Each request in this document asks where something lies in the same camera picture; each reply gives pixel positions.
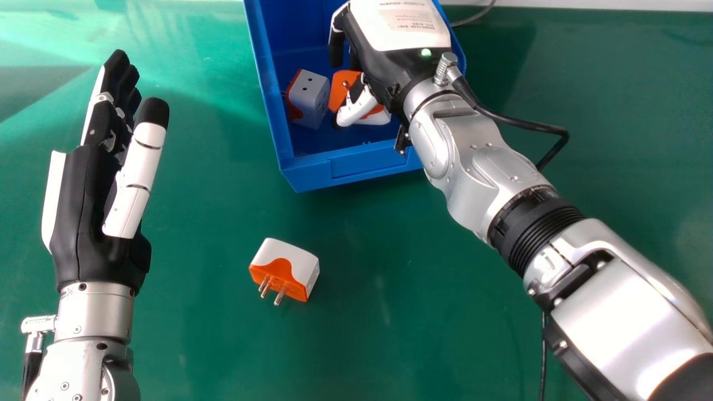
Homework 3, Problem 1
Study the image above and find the grey cable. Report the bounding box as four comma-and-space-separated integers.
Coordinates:
450, 0, 496, 28

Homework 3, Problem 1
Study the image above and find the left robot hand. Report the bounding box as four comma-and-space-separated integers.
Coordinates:
41, 49, 170, 295

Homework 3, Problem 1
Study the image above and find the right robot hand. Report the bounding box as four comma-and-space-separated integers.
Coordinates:
329, 0, 453, 128

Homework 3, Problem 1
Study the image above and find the white-and-orange plug adapter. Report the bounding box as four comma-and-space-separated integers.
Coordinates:
286, 69, 331, 130
248, 238, 320, 306
328, 70, 392, 126

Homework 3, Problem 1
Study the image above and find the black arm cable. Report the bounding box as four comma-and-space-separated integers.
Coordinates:
452, 72, 570, 172

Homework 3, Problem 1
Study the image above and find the blue plastic bin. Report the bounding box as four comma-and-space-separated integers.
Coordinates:
243, 0, 467, 193

